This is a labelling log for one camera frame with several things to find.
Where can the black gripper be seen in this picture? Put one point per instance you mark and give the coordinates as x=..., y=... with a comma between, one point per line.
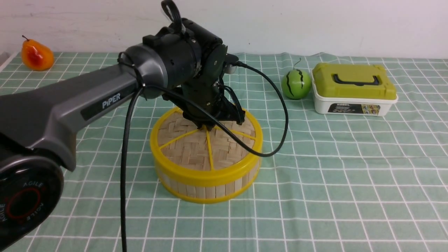
x=207, y=94

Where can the yellow bamboo steamer lid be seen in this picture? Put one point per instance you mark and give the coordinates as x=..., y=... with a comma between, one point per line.
x=198, y=157

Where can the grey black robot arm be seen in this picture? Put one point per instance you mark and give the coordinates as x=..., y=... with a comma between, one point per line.
x=183, y=63

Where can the bamboo steamer base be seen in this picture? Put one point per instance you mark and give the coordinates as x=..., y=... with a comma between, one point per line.
x=210, y=190

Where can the green toy watermelon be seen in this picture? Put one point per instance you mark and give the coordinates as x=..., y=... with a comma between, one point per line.
x=297, y=83

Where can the green white lidded box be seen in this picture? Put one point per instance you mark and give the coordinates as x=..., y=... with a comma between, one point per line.
x=357, y=89

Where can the orange red toy pear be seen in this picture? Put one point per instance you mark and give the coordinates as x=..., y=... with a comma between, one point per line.
x=36, y=56

